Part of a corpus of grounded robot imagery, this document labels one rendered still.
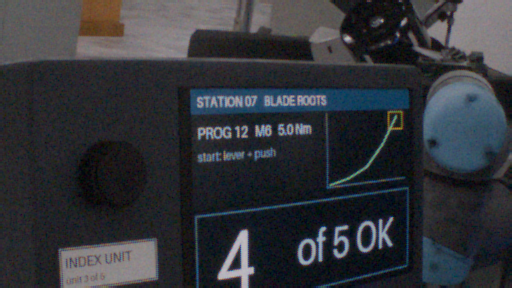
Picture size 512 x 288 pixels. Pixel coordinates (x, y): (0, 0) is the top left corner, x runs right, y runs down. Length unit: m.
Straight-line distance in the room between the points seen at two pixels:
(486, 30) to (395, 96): 1.06
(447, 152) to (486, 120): 0.05
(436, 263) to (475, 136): 0.13
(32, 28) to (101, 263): 6.51
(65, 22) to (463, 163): 6.32
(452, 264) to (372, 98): 0.36
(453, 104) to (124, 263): 0.44
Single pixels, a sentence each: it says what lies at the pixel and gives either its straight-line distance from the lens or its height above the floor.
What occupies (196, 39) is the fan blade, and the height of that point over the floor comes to 1.13.
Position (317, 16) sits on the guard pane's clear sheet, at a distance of 2.40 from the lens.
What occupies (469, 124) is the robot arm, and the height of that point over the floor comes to 1.19.
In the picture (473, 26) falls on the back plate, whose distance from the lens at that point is 1.57.
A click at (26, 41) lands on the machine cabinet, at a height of 0.25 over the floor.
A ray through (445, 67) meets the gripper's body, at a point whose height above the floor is 1.21.
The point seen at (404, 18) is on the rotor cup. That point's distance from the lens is 1.21.
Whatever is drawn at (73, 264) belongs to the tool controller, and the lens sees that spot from 0.37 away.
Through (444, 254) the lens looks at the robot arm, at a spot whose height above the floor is 1.06.
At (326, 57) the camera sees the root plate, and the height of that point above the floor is 1.15.
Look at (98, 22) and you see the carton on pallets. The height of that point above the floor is 0.14.
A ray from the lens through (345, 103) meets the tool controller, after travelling 0.47.
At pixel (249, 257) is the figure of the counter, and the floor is 1.16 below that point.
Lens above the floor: 1.32
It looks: 13 degrees down
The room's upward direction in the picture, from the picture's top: 8 degrees clockwise
